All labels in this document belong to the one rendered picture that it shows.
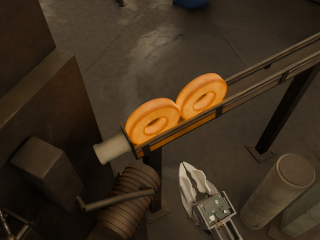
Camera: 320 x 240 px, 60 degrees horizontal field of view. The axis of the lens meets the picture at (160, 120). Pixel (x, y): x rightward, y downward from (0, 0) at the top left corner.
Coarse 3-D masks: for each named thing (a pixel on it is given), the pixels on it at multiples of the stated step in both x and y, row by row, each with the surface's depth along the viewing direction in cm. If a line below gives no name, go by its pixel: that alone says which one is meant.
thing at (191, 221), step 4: (188, 220) 72; (192, 220) 69; (192, 224) 70; (196, 228) 68; (200, 232) 66; (204, 232) 64; (208, 232) 63; (204, 236) 65; (208, 236) 62; (212, 236) 62
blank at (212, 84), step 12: (192, 84) 73; (204, 84) 72; (216, 84) 75; (180, 96) 75; (192, 96) 73; (204, 96) 83; (216, 96) 80; (180, 108) 76; (192, 108) 78; (204, 108) 81
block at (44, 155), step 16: (32, 144) 61; (48, 144) 62; (16, 160) 59; (32, 160) 59; (48, 160) 59; (64, 160) 62; (32, 176) 58; (48, 176) 58; (64, 176) 64; (48, 192) 64; (64, 192) 67; (80, 192) 76; (64, 208) 72
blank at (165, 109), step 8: (144, 104) 70; (152, 104) 70; (160, 104) 70; (168, 104) 71; (136, 112) 70; (144, 112) 69; (152, 112) 70; (160, 112) 71; (168, 112) 73; (176, 112) 75; (128, 120) 72; (136, 120) 70; (144, 120) 70; (152, 120) 72; (160, 120) 79; (168, 120) 76; (176, 120) 79; (128, 128) 72; (136, 128) 71; (144, 128) 73; (152, 128) 79; (160, 128) 78; (168, 128) 80; (136, 136) 74; (144, 136) 76; (152, 136) 78
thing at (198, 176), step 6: (186, 168) 66; (192, 168) 67; (192, 174) 66; (198, 174) 65; (204, 174) 62; (198, 180) 66; (204, 180) 63; (198, 186) 65; (204, 186) 64; (204, 192) 65
